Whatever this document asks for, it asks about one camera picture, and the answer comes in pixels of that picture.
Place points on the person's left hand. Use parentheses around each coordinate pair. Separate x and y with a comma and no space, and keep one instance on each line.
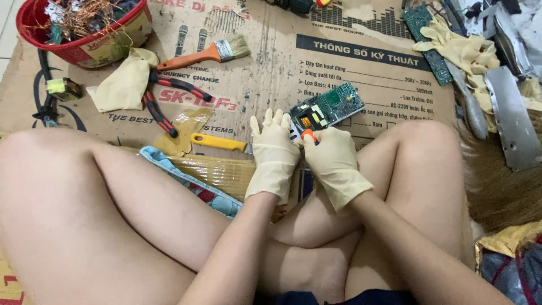
(273,156)

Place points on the person's right hand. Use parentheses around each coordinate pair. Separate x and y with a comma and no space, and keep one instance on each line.
(334,165)

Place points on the person's right fingers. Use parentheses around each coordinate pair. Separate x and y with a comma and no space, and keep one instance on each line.
(322,137)

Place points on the green power supply circuit board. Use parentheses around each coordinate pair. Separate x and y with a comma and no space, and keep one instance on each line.
(334,104)

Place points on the printed brown cardboard sheet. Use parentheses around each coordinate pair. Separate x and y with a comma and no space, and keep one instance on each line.
(275,63)

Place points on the plastic wrapped brown bundle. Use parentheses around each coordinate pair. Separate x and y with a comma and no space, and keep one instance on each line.
(224,173)

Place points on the person's right leg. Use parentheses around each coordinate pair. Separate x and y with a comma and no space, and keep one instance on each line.
(419,178)

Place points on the person's leg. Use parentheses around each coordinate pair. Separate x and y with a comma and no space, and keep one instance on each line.
(419,178)
(84,212)

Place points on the translucent yellow tape piece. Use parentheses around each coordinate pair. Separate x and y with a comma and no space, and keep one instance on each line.
(186,127)

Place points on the long green circuit board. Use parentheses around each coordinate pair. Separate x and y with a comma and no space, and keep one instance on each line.
(438,63)

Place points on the blue patterned cloth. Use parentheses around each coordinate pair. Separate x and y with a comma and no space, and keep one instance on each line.
(190,184)

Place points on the red and black pliers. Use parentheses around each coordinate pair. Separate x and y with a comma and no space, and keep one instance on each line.
(178,84)

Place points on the grey metal bar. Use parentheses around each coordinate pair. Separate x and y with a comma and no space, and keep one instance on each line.
(472,106)

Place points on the heap of yellow rubber gloves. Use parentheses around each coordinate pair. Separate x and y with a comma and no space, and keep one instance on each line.
(461,53)

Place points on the dark blue shorts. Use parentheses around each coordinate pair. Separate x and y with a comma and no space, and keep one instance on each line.
(368,298)

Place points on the brown bristle broom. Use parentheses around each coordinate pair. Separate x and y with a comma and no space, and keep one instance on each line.
(504,195)

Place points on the flat grey metal plate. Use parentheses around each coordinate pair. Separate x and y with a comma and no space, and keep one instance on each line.
(514,123)

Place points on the cream rubber glove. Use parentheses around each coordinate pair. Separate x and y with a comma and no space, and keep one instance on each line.
(122,82)

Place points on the gold foil bag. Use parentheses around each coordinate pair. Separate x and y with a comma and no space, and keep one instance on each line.
(504,241)

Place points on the shiny bent metal sheet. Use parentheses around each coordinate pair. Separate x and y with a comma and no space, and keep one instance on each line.
(510,38)

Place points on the red plastic scrap basket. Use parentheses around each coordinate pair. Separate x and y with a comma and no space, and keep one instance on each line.
(106,48)

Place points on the person's left leg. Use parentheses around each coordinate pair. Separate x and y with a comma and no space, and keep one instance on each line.
(84,212)

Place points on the yellow taped transformer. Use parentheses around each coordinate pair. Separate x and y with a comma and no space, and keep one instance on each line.
(63,88)

